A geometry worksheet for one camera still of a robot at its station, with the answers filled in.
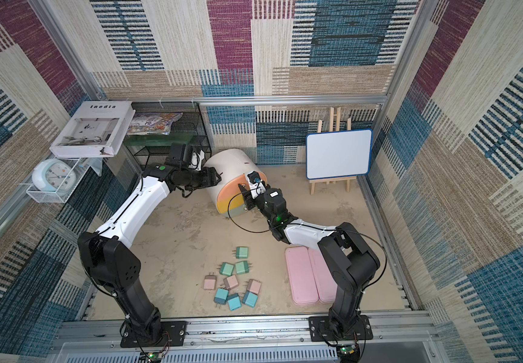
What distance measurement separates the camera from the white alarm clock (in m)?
0.63

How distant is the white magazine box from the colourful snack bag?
0.03 metres

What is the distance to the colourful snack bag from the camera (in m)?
0.83

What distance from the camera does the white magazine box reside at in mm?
714

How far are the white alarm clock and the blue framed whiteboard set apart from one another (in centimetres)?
85

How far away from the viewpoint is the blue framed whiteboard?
39.8 inches

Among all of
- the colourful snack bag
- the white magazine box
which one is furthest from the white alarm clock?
the colourful snack bag

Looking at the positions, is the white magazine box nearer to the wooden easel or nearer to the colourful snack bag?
the colourful snack bag
